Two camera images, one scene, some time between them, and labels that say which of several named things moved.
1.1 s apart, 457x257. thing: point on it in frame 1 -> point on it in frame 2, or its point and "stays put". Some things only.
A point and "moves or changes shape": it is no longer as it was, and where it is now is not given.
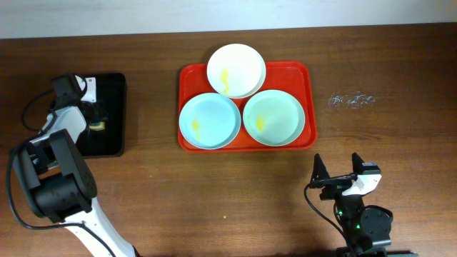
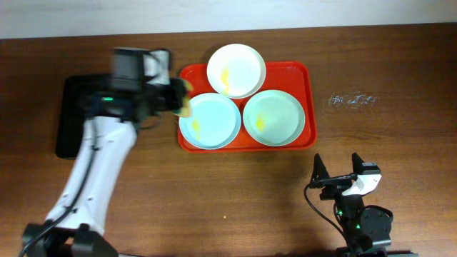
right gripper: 330,188 stays put
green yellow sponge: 97,126 moves or changes shape
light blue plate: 210,121 stays put
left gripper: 92,121 -> 177,96
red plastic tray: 298,78 stays put
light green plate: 273,118 stays put
